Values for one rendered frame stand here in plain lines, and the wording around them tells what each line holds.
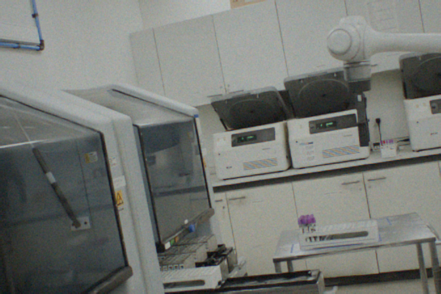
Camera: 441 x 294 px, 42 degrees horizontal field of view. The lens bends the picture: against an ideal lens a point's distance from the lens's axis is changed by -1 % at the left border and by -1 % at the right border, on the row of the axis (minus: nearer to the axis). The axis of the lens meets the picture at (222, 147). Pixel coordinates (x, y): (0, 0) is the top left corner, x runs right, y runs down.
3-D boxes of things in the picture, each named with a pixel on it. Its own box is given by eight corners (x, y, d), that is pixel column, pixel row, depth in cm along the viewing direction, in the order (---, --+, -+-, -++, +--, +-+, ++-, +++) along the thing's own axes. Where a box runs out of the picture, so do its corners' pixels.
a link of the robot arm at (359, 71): (371, 61, 193) (373, 79, 193) (343, 65, 195) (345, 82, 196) (370, 60, 184) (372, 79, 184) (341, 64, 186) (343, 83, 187)
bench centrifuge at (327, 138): (293, 170, 420) (276, 77, 416) (303, 160, 479) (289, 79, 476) (370, 159, 404) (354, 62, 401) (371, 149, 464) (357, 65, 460)
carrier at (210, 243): (213, 247, 253) (210, 234, 252) (218, 247, 252) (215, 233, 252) (205, 255, 242) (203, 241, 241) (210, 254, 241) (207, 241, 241)
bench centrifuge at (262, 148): (216, 182, 437) (201, 98, 434) (238, 170, 496) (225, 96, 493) (287, 171, 420) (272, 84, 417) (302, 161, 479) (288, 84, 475)
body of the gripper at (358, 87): (369, 79, 185) (372, 107, 186) (370, 79, 193) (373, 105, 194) (346, 81, 187) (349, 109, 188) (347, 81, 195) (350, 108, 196)
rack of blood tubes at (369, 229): (299, 250, 222) (296, 234, 222) (304, 243, 232) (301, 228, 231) (377, 242, 213) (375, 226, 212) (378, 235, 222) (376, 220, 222)
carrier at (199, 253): (203, 257, 238) (200, 243, 238) (207, 257, 238) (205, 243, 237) (193, 266, 227) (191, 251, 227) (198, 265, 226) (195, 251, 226)
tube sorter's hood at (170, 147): (36, 267, 209) (2, 96, 206) (111, 228, 267) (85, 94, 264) (165, 252, 195) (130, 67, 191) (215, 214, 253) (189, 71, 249)
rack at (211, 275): (135, 298, 202) (132, 281, 202) (146, 289, 212) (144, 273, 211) (214, 292, 194) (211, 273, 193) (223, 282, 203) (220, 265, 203)
